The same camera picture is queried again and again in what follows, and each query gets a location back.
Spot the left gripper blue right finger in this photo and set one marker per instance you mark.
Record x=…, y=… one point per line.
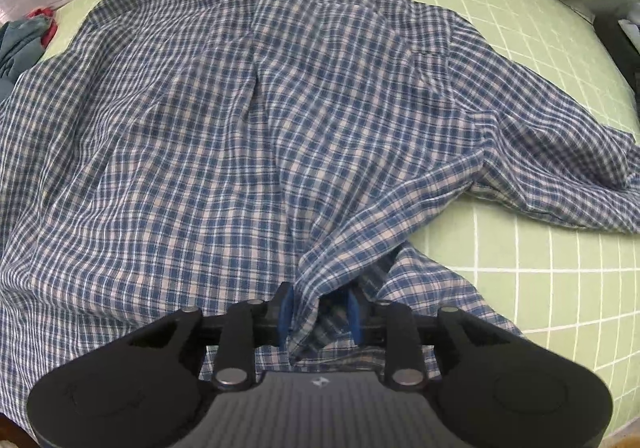
x=391, y=326

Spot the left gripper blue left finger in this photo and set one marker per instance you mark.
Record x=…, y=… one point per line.
x=247, y=326

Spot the blue plaid shirt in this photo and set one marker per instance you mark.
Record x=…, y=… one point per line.
x=250, y=128

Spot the folded grey and cream clothes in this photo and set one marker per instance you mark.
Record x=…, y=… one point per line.
x=620, y=37

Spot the green grid mat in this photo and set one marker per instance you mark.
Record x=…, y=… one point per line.
x=540, y=128

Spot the blue denim garment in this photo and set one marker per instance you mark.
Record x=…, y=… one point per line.
x=21, y=48

